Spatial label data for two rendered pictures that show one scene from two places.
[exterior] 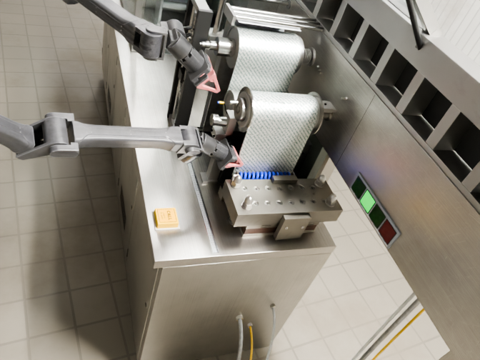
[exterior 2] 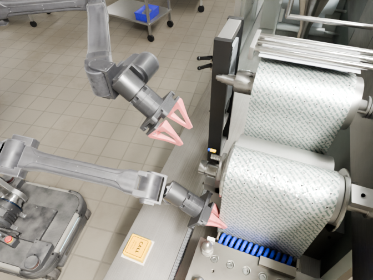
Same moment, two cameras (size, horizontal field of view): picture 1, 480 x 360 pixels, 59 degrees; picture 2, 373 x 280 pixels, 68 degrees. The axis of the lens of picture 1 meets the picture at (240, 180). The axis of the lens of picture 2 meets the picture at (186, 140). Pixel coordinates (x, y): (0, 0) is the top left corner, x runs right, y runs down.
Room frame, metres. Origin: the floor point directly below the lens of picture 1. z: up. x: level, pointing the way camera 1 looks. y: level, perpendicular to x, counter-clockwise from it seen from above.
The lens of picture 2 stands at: (0.85, -0.20, 1.82)
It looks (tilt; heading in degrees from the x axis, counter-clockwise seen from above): 48 degrees down; 52
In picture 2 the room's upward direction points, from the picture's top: 2 degrees counter-clockwise
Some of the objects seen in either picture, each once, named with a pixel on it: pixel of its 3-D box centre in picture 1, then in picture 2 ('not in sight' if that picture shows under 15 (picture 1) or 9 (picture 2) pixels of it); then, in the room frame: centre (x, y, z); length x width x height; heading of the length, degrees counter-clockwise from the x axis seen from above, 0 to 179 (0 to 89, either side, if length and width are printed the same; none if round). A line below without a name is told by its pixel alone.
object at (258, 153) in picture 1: (269, 156); (261, 231); (1.20, -0.07, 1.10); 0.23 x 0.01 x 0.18; 120
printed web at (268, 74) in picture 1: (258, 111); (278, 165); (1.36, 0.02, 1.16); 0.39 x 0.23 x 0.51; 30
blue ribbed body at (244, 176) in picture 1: (265, 176); (256, 250); (1.18, -0.08, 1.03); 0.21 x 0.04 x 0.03; 120
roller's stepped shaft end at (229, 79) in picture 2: (208, 45); (226, 79); (1.36, 0.26, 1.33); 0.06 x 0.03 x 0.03; 120
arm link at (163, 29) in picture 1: (164, 38); (126, 73); (1.09, 0.33, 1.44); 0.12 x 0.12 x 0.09; 28
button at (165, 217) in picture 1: (166, 218); (137, 248); (0.93, 0.19, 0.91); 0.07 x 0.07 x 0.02; 30
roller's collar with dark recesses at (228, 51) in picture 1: (224, 46); (246, 83); (1.39, 0.21, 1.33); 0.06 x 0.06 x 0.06; 30
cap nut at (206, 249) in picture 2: (237, 181); (207, 246); (1.07, 0.01, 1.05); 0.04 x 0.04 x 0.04
